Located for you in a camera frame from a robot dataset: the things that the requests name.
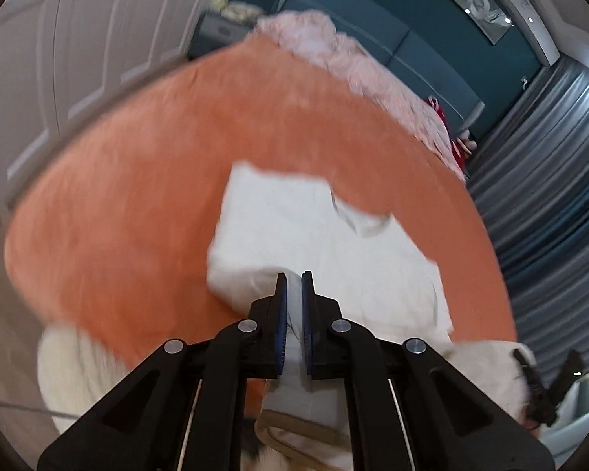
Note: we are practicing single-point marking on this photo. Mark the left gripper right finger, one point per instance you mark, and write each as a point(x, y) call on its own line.
point(408, 408)

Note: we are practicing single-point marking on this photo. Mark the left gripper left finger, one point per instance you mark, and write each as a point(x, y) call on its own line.
point(183, 407)

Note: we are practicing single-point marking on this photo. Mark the white quilted comforter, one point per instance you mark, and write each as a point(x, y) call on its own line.
point(273, 223)

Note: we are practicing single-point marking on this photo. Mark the white fluffy rug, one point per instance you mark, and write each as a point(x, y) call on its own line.
point(74, 371)

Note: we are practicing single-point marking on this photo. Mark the orange plush bedspread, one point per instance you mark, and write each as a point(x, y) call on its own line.
point(112, 238)

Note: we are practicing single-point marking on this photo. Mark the grey pleated curtain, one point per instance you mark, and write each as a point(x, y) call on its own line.
point(530, 184)

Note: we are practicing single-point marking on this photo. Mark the red fabric item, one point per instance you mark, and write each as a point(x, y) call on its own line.
point(461, 146)

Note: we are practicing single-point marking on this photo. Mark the dark bedside table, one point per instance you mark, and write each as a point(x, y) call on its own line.
point(214, 32)

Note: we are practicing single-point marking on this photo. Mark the pink lace blanket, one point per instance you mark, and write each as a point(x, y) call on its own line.
point(312, 36)

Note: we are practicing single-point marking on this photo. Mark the white panelled wardrobe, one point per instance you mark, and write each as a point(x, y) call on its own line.
point(63, 61)

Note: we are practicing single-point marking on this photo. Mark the white air conditioner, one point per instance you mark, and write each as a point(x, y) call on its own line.
point(528, 20)

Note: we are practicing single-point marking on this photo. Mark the blue upholstered headboard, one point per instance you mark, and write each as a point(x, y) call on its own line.
point(404, 52)

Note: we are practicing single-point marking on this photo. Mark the yellow items on nightstand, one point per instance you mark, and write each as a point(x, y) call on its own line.
point(236, 11)

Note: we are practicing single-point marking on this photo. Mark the beige strap bag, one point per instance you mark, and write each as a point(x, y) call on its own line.
point(307, 443)

